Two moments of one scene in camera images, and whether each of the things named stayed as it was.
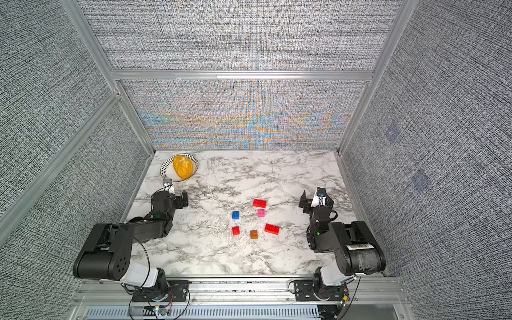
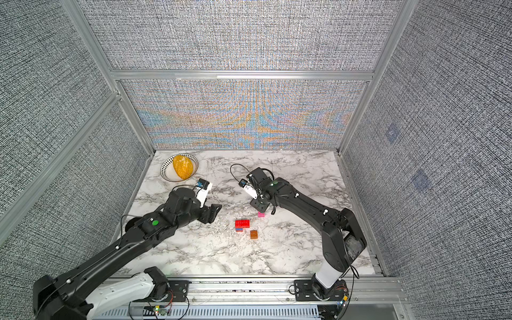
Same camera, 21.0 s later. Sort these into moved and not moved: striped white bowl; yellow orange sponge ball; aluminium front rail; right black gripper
Moved: right black gripper
Not moved: aluminium front rail; striped white bowl; yellow orange sponge ball
